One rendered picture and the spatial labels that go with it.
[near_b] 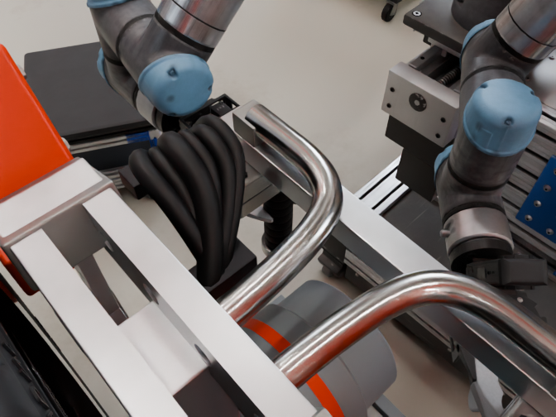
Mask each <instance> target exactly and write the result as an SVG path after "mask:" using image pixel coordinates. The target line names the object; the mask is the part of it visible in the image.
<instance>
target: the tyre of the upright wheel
mask: <svg viewBox="0 0 556 417"><path fill-rule="evenodd" d="M0 281H1V282H2V283H3V284H4V285H5V286H6V287H7V289H8V290H9V291H10V292H11V293H12V295H13V296H14V297H15V298H16V300H17V301H18V302H19V303H20V305H21V306H22V307H23V308H24V310H25V311H26V312H27V313H28V314H29V315H30V316H31V318H32V319H33V320H34V322H35V323H36V324H37V326H38V327H39V328H40V329H41V331H42V332H43V334H45V335H46V337H47V338H48V339H49V341H50V342H51V343H52V345H53V346H54V347H55V349H56V350H57V352H58V353H59V354H60V355H61V356H62V357H63V359H64V360H65V362H66V363H67V364H68V366H69V367H70V369H71V370H72V371H73V372H74V374H75V375H76V376H77V377H78V378H79V380H80V381H81V383H82V384H83V385H84V387H85V388H86V390H87V391H88V392H89V394H90V395H91V396H92V397H93V399H94V400H95V402H96V403H97V404H98V406H99V407H100V409H101V410H102V411H103V413H104V414H105V415H106V416H107V417H109V415H108V414H107V412H106V411H105V410H104V408H103V407H102V406H101V405H100V403H99V402H98V400H97V399H96V398H95V396H94V395H93V393H92V392H91V390H90V389H89V388H88V387H87V386H86V384H85V383H84V381H83V380H82V379H81V377H80V376H79V374H78V373H77V372H76V370H75V369H74V368H73V367H72V365H71V364H70V362H69V361H68V360H67V358H66V357H65V355H64V354H63V353H62V351H61V350H60V348H59V347H58V345H57V344H56V343H55V341H54V340H53V338H51V337H50V335H49V334H48V332H46V330H45V328H44V327H43V326H42V324H41V323H40V322H39V320H38V319H37V318H36V316H34V315H33V313H32V312H31V311H30V310H29V309H28V308H27V306H26V305H25V304H24V302H23V301H22V299H21V298H20V297H19V296H18V294H17V293H16V291H15V290H14V289H13V288H12V287H11V286H10V284H9V283H8V282H7V280H6V279H5V278H4V277H3V275H2V274H1V273H0ZM0 417H59V416H58V415H57V414H56V412H55V410H54V408H53V407H52V405H51V404H50V402H49V401H48V399H47V398H46V396H45V394H44V393H43V391H42V389H41V388H40V387H39V385H38V384H37V382H36V380H35V378H34V377H33V375H32V374H31V372H30V371H29V369H28V367H27V366H26V364H25V363H24V361H23V360H22V358H21V356H20V354H19V353H18V351H17V350H16V348H15V347H14V345H13V343H12V341H11V339H10V338H9V337H8V335H7V333H6V331H5V330H4V328H3V326H2V325H1V323H0Z"/></svg>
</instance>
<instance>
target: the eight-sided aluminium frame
mask: <svg viewBox="0 0 556 417"><path fill-rule="evenodd" d="M0 247H1V248H2V250H3V251H4V253H5V254H6V255H7V257H8V258H9V260H10V261H11V262H12V264H13V265H14V266H15V267H16V269H17V270H18V272H19V273H20V274H21V276H22V277H23V279H24V280H25V282H26V283H27V284H28V285H29V286H30V288H31V289H32V290H34V291H36V290H39V291H40V292H41V293H42V295H43V296H44V297H45V299H46V301H47V302H48V303H49V305H50V306H51V308H52V309H53V310H54V313H55V315H56V316H57V318H58V319H59V321H60V322H61V323H62V324H63V326H64V327H65V329H66V330H67V332H68V333H69V335H70V336H71V337H72V339H73V340H74V341H75V342H76V344H77V345H78V346H79V348H80V350H81V351H82V352H83V353H84V354H85V355H86V357H87V358H88V359H89V360H90V362H91V363H92V364H93V366H94V368H95V369H96V370H97V372H98V374H99V375H100V376H101V377H102V378H103V380H104V381H105V383H106V384H107V385H108V387H109V389H110V390H111V391H112V393H113V394H114V395H115V396H116V398H117V400H118V401H119V402H120V404H121V405H122V407H123V408H124V410H125V411H126V412H127V413H128V415H129V416H130V417H188V416H187V414H186V413H185V412H184V411H183V410H182V409H181V407H180V406H179V405H178V403H177V402H176V401H175V399H174V398H173V397H172V395H171V394H170V392H169V391H168V390H167V389H166V388H165V387H164V385H163V384H162V383H161V381H160V380H159V379H158V377H157V376H156V375H155V373H154V372H153V371H152V369H150V368H149V366H148V365H147V364H146V362H145V361H144V360H143V358H142V357H141V355H140V354H139V353H138V352H137V350H136V349H135V348H134V347H133V346H132V344H131V343H130V342H129V341H128V339H127V338H126V336H125V335H124V334H123V333H122V331H121V330H120V328H119V327H118V325H120V324H121V323H123V322H124V321H126V320H127V319H129V317H128V315H127V313H126V311H125V310H124V308H123V307H122V305H121V304H120V302H119V300H118V299H117V297H116V295H115V294H114V293H113V291H112V289H111V288H110V287H109V285H108V283H107V281H106V279H105V278H104V276H103V273H102V272H101V270H100V268H99V266H98V263H97V262H96V260H95V258H94V256H93V254H94V253H95V252H97V251H99V250H101V249H102V248H105V250H106V251H107V252H108V253H109V254H110V256H111V257H112V258H113V259H114V261H115V262H116V263H117V264H118V265H119V266H120V267H121V268H122V269H123V271H124V272H125V273H126V274H127V276H128V277H129V278H130V279H131V280H132V282H133V283H134V284H135V285H136V286H137V288H138V289H139V290H140V291H141V292H142V293H143V294H144V296H145V297H146V298H147V299H148V300H149V301H150V302H152V301H153V302H154V303H155V304H156V306H157V307H158V308H159V309H160V310H161V312H162V313H163V314H164V315H165V316H166V317H167V318H168V320H169V321H170V322H171V323H172V324H173V325H174V327H175V328H176V329H177V330H178V331H179V333H180V334H181V335H182V336H183V338H184V339H185V340H186V341H187V342H188V344H189V345H190V346H191V347H192V348H193V349H194V350H195V351H196V352H197V354H198V355H199V356H200V357H201V358H202V360H203V361H204V362H205V363H206V365H207V366H208V368H209V371H210V374H211V376H212V377H213V378H214V379H215V380H216V382H217V383H218V384H219V385H220V386H221V387H222V388H223V389H224V391H225V392H226V393H227V394H228V395H229V397H230V398H231V399H232V400H233V402H234V403H235V404H236V405H237V407H238V408H239V409H240V410H241V411H242V412H243V414H244V415H245V416H246V417H333V416H332V415H331V414H330V413H329V412H328V410H327V409H325V408H324V407H313V406H312V405H311V404H310V403H309V401H308V400H307V399H306V398H305V397H304V396H303V395H302V394H301V393H300V392H299V390H298V389H297V388H296V387H295V386H294V385H293V384H292V383H291V382H290V381H289V380H288V378H287V377H286V376H285V375H284V374H283V373H282V372H281V371H280V370H279V369H278V367H277V366H276V365H275V364H274V363H273V362H272V361H271V360H270V359H269V358H268V357H267V355H266V354H265V353H264V352H263V351H262V350H261V349H260V348H259V347H258V346H257V345H256V344H255V343H254V342H253V341H252V340H251V339H250V338H249V337H248V336H247V334H246V333H245V332H244V331H243V330H242V329H241V328H240V327H239V326H238V325H237V323H236V322H235V321H234V320H233V319H232V318H231V317H230V316H229V315H228V314H227V312H226V311H225V310H224V309H223V308H222V307H221V306H220V305H219V304H218V303H217V302H216V300H215V299H214V298H213V297H212V296H211V295H210V294H209V293H208V292H207V291H206V289H205V288H204V287H203V286H202V285H201V284H200V283H199V282H198V281H197V280H196V279H195V278H194V277H193V276H192V275H191V274H190V273H189V272H188V271H187V270H186V269H185V267H184V266H183V265H182V264H181V263H180V262H179V261H178V260H177V259H176V258H175V256H174V255H173V254H172V253H171V252H170V251H169V250H168V249H167V248H166V247H165V245H164V244H163V243H162V242H161V241H160V240H159V239H158V238H157V237H156V236H155V234H154V233H153V232H152V231H151V230H150V229H149V228H148V227H147V226H146V225H145V224H144V223H143V222H142V221H141V220H140V219H139V217H137V216H136V215H135V214H134V212H133V211H132V210H131V209H130V208H129V207H128V206H127V205H126V204H125V203H124V201H123V199H122V196H121V195H120V193H119V191H118V189H117V187H116V185H115V184H114V182H113V181H112V180H110V179H109V178H108V177H107V176H105V175H104V174H102V173H101V172H99V171H98V170H96V169H95V168H93V167H92V166H91V165H90V164H89V163H88V162H87V161H86V160H85V159H84V158H79V157H75V158H74V159H73V160H71V161H68V162H67V163H65V164H63V165H61V166H60V167H58V168H56V169H54V170H52V171H51V172H49V173H47V174H45V175H43V176H42V177H40V178H38V179H37V180H34V181H32V182H31V183H30V184H28V185H25V186H23V187H22V188H20V189H18V190H16V191H15V192H13V193H11V194H9V195H8V196H6V197H4V198H2V199H0ZM72 267H74V268H75V270H76V271H77V272H78V274H79V276H78V275H77V274H76V272H75V271H74V270H73V268H72ZM79 277H80V278H81V279H80V278H79Z"/></svg>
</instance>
